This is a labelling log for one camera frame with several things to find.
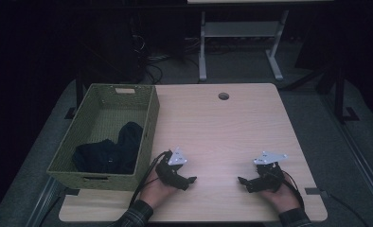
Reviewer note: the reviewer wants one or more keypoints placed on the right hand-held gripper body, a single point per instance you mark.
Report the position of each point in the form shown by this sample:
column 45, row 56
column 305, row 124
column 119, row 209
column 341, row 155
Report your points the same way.
column 269, row 178

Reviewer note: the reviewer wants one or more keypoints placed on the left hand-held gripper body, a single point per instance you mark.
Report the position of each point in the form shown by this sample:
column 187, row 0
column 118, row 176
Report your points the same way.
column 168, row 175

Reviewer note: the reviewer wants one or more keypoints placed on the dark navy garment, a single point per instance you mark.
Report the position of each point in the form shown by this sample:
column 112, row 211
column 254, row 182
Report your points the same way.
column 112, row 157

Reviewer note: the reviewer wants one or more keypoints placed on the green woven basket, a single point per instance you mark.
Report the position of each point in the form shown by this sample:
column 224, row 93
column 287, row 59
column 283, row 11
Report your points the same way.
column 112, row 113

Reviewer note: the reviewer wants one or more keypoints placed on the person's left hand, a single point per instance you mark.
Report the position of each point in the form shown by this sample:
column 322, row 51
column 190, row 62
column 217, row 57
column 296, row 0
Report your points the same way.
column 156, row 194

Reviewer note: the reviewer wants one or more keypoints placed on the person's right hand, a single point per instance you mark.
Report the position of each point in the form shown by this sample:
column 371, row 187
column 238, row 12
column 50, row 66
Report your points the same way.
column 284, row 198

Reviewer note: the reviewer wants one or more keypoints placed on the grey tape strip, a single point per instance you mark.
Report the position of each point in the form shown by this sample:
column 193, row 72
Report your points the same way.
column 312, row 191

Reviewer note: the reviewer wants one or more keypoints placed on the black metal stand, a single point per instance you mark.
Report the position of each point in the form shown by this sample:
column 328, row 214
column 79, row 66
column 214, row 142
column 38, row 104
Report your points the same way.
column 340, row 94

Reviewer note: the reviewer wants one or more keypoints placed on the metal floor rail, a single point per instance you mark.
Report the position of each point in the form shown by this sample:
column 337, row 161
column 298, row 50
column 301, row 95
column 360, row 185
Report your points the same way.
column 44, row 201
column 358, row 157

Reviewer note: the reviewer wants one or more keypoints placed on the white metal desk frame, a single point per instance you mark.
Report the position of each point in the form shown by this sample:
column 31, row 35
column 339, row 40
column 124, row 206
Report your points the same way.
column 238, row 29

